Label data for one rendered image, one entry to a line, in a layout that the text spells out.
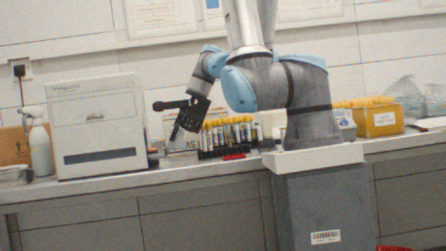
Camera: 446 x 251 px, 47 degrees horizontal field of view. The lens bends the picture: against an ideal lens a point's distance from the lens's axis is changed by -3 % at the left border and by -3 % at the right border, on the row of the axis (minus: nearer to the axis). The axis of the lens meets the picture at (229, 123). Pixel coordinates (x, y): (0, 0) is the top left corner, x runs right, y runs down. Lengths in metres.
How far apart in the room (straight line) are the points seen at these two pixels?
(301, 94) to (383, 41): 1.19
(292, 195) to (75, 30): 1.36
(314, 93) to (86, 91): 0.70
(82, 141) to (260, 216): 0.98
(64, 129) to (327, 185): 0.81
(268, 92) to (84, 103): 0.62
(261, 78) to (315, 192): 0.29
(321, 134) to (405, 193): 1.27
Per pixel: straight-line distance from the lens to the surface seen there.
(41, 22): 2.34
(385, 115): 1.76
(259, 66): 1.25
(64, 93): 1.64
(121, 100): 1.61
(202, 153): 1.71
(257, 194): 2.31
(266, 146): 1.68
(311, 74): 1.29
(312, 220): 1.27
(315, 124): 1.28
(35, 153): 1.89
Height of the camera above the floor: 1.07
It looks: 3 degrees down
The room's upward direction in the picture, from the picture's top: 7 degrees counter-clockwise
